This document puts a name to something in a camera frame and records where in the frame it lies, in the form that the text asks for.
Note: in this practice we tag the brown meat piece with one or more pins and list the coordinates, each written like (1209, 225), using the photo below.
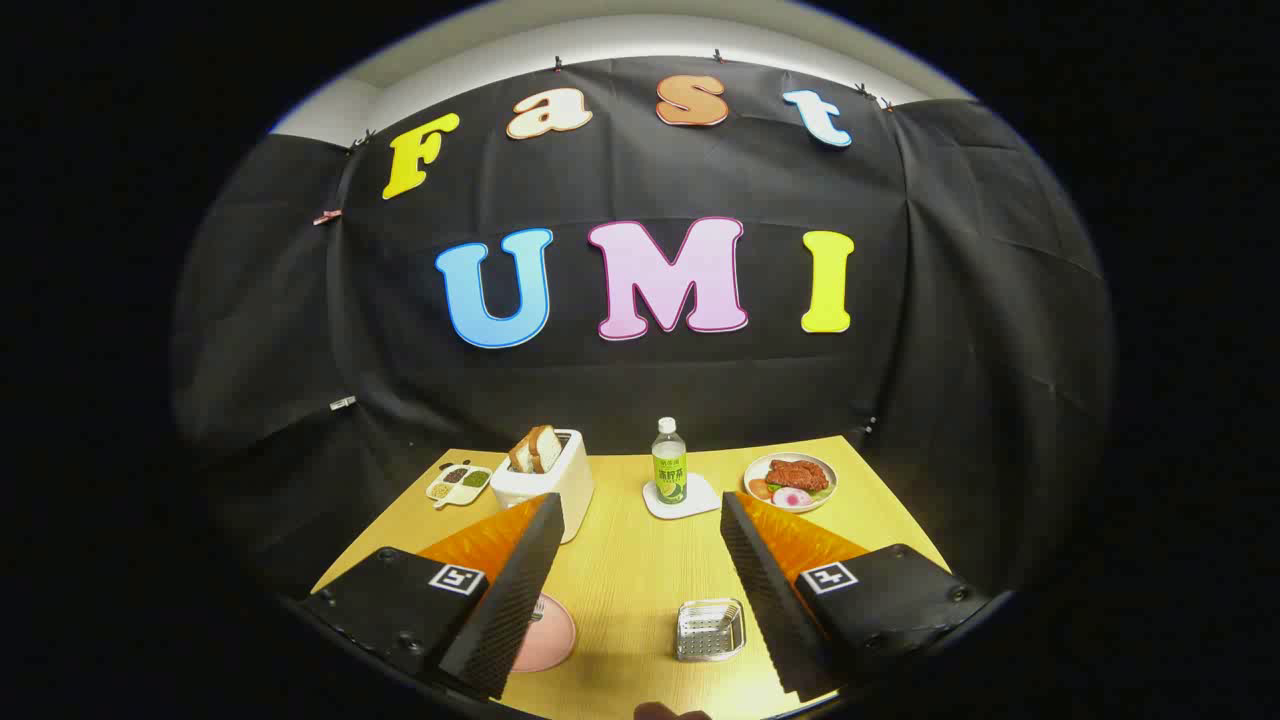
(797, 474)

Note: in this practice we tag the white square coaster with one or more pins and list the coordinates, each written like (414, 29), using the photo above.
(702, 497)

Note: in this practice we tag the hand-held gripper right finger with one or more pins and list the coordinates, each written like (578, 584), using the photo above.
(775, 610)

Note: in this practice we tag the pink round food slice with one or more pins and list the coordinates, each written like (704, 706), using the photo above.
(790, 497)

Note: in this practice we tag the bread slice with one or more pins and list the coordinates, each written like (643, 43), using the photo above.
(547, 447)
(520, 456)

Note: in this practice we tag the white food plate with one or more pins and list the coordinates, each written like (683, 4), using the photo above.
(825, 487)

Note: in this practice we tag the perforated metal basket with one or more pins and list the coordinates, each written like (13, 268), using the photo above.
(710, 632)

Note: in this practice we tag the white toaster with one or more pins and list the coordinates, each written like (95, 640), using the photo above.
(560, 485)

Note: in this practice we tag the white divided condiment dish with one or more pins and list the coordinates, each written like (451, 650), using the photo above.
(458, 485)

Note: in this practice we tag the orange food slice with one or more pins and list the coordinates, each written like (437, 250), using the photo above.
(759, 489)

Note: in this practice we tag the green label drink bottle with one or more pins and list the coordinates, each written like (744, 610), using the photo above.
(669, 470)

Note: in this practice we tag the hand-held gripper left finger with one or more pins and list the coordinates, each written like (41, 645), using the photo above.
(505, 620)

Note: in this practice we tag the pink plate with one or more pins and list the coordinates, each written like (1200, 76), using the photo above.
(550, 640)

